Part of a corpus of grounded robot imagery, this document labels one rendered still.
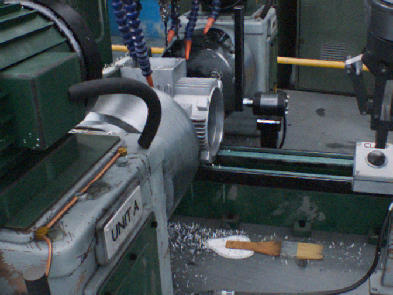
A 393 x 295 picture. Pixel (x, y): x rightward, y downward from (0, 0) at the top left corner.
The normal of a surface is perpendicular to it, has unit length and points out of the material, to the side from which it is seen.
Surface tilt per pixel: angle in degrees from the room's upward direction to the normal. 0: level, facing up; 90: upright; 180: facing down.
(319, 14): 90
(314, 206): 90
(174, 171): 77
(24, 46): 49
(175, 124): 55
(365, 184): 119
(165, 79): 90
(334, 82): 90
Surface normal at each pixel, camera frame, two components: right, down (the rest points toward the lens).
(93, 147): -0.04, -0.92
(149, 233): 0.96, 0.07
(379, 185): -0.22, 0.79
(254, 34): -0.27, 0.39
